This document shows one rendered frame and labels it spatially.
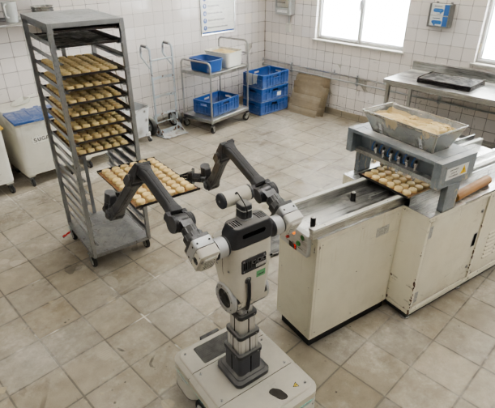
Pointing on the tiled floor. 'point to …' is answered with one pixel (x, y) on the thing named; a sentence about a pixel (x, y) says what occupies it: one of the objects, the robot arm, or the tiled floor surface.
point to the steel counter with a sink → (492, 93)
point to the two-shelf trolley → (211, 90)
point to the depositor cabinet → (451, 239)
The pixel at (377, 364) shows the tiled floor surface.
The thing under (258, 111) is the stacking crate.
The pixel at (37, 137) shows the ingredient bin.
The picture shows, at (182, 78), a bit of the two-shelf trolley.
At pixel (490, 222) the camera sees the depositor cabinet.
